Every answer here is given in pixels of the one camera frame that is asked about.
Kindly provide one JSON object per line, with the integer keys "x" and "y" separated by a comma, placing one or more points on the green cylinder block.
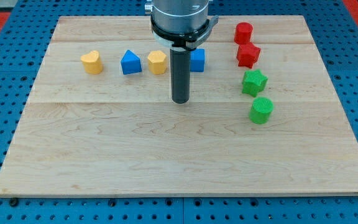
{"x": 261, "y": 110}

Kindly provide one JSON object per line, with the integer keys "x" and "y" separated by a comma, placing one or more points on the red star block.
{"x": 247, "y": 55}

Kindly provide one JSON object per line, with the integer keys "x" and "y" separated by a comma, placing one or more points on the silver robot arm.
{"x": 182, "y": 26}

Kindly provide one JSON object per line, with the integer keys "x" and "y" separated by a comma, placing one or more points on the blue cube block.
{"x": 197, "y": 60}

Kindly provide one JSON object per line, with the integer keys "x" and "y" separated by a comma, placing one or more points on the yellow heart block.
{"x": 92, "y": 63}

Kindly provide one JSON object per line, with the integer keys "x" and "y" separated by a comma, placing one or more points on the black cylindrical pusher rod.
{"x": 180, "y": 76}

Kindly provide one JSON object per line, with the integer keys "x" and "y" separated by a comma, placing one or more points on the blue triangle block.
{"x": 130, "y": 63}

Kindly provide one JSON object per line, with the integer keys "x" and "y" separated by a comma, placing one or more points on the yellow hexagon block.
{"x": 157, "y": 62}

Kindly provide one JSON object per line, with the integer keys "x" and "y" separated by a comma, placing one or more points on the wooden board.
{"x": 114, "y": 135}

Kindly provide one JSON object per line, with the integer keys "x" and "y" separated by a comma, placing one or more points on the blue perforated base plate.
{"x": 23, "y": 43}

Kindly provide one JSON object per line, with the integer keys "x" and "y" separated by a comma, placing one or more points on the red cylinder block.
{"x": 243, "y": 33}

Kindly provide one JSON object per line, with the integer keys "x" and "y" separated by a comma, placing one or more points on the green star block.
{"x": 253, "y": 82}

